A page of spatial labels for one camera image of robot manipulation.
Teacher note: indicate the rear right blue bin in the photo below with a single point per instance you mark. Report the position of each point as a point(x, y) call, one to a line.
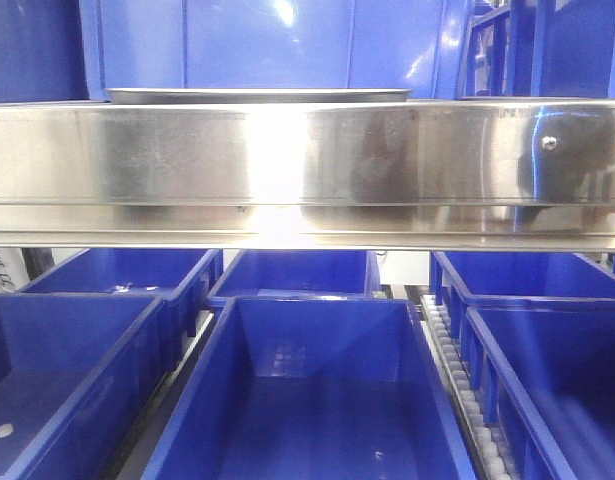
point(524, 280)

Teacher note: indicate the front left blue bin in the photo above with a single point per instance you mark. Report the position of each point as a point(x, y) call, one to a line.
point(75, 370)

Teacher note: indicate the white roller track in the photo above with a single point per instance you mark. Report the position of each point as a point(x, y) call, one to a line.
point(485, 443)

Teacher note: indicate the rear left blue bin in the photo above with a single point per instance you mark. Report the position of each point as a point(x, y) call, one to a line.
point(182, 277)

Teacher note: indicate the front right blue bin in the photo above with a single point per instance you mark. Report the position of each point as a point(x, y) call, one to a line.
point(547, 380)

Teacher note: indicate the blue bin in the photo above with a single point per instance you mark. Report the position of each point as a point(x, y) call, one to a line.
point(524, 280)
point(281, 273)
point(541, 49)
point(313, 389)
point(182, 277)
point(415, 45)
point(547, 380)
point(75, 370)

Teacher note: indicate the front centre blue bin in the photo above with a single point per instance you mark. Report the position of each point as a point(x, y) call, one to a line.
point(313, 389)

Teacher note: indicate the upper right blue bin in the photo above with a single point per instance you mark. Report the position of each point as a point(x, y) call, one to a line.
point(541, 49)

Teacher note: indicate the rear centre blue bin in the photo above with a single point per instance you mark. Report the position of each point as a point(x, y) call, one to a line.
point(281, 273)

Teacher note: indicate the silver metal tray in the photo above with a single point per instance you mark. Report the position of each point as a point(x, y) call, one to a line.
point(171, 96)

